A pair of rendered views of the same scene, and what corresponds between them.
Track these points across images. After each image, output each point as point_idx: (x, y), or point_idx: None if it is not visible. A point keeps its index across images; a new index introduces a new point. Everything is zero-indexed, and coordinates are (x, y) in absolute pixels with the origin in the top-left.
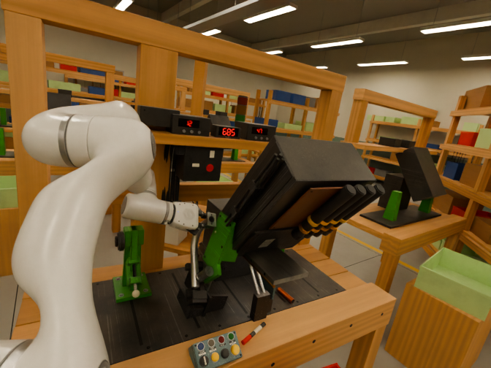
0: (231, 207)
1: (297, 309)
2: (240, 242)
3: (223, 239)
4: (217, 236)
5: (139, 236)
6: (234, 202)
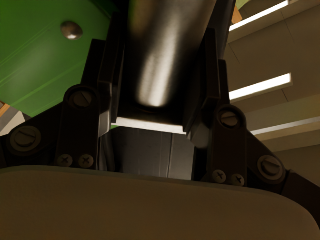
0: (157, 139)
1: None
2: None
3: (7, 87)
4: (27, 41)
5: None
6: (156, 165)
